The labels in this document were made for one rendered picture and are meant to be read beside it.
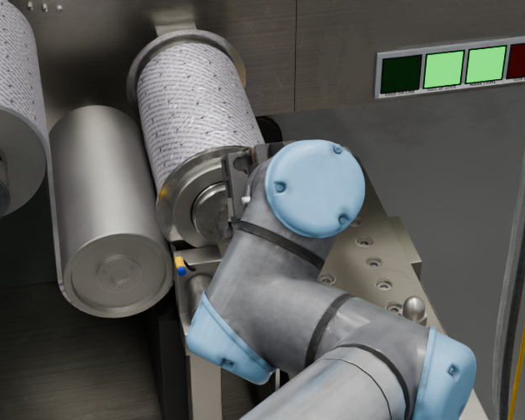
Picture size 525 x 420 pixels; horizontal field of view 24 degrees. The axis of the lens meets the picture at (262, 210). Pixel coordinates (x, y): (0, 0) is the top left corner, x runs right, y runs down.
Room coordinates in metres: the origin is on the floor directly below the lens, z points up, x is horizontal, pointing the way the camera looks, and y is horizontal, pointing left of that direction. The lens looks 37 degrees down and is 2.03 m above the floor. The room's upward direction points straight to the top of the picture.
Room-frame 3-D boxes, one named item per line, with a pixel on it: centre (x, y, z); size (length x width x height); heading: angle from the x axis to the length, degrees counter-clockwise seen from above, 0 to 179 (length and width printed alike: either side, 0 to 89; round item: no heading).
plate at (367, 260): (1.22, -0.10, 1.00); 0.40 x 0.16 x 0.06; 12
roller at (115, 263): (1.12, 0.18, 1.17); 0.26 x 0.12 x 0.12; 12
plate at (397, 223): (1.26, -0.19, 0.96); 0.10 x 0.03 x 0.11; 12
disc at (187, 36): (1.27, 0.09, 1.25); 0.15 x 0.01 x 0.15; 102
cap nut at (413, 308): (1.08, -0.18, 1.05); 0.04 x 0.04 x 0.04
